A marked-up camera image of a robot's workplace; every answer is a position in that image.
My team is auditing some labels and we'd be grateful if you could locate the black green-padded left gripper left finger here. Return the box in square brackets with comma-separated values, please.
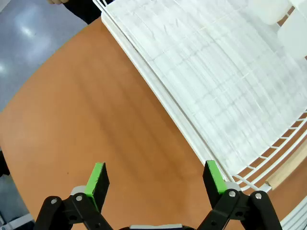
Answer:
[33, 162, 113, 230]

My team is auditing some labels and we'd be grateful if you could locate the white wire dish rack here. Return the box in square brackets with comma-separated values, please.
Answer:
[92, 0, 307, 192]

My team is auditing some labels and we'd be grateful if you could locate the white plastic container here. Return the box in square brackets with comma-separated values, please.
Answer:
[248, 0, 292, 26]
[277, 9, 307, 59]

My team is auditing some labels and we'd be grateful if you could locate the person in white jacket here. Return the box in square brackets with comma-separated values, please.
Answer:
[64, 0, 113, 25]

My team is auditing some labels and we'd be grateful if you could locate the wooden rack handle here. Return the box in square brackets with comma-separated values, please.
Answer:
[265, 138, 307, 191]

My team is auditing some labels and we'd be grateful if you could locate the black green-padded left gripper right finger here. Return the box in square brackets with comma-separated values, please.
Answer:
[196, 160, 283, 230]

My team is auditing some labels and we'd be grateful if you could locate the white plastic drain tray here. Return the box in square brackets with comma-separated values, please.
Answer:
[100, 11, 231, 183]

